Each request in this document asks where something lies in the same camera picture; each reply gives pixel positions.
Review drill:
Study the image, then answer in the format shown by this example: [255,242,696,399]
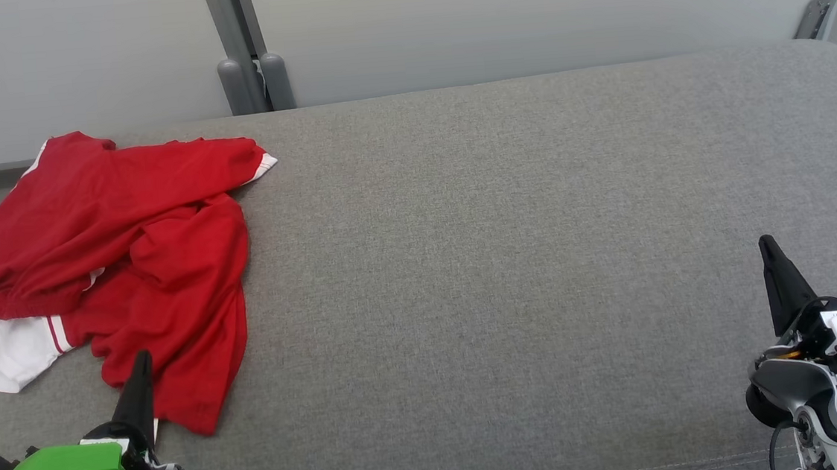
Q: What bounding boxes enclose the red shorts white side panels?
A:
[0,115,290,323]

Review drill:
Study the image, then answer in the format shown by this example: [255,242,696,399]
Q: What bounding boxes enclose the red polo shirt white trim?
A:
[0,192,267,453]

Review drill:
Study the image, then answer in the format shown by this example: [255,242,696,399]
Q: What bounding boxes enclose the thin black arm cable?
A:
[765,418,808,470]

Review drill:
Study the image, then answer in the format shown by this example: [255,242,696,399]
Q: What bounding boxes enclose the grey fabric sofa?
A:
[0,36,837,470]

